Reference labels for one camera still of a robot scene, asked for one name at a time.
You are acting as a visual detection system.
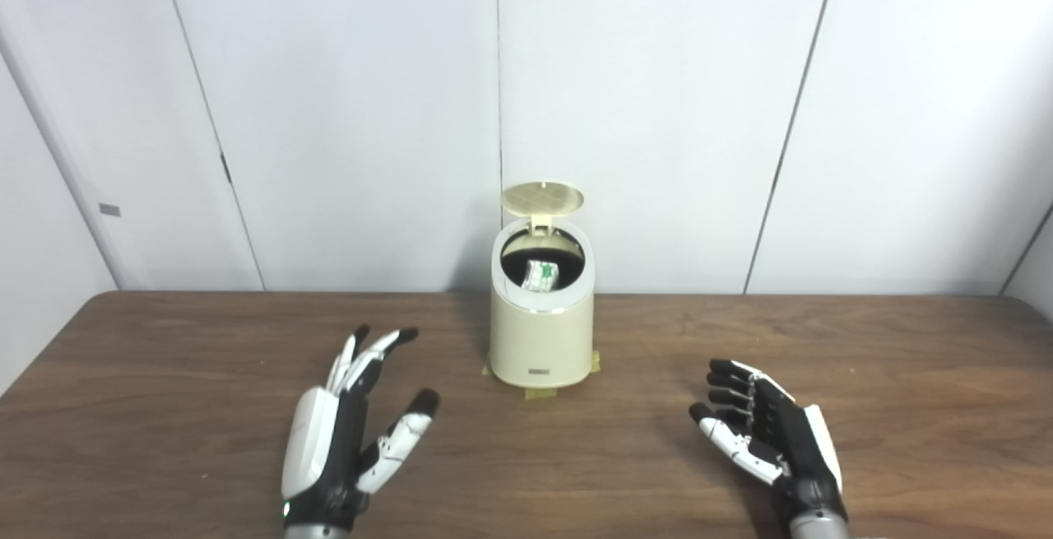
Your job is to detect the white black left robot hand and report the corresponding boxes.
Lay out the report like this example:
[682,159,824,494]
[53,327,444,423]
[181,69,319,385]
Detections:
[281,325,441,532]

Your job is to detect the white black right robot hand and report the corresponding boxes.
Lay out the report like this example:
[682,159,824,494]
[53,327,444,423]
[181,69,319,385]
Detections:
[689,359,848,523]

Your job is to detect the white green milk carton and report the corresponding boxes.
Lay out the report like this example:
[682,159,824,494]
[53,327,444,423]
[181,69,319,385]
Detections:
[520,259,562,293]

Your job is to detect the round cream bin lid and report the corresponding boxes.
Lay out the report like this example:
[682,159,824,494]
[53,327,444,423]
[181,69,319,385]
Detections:
[501,182,586,235]

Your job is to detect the cream-colored trash bin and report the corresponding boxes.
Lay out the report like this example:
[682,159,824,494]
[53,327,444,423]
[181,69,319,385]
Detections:
[489,218,596,388]

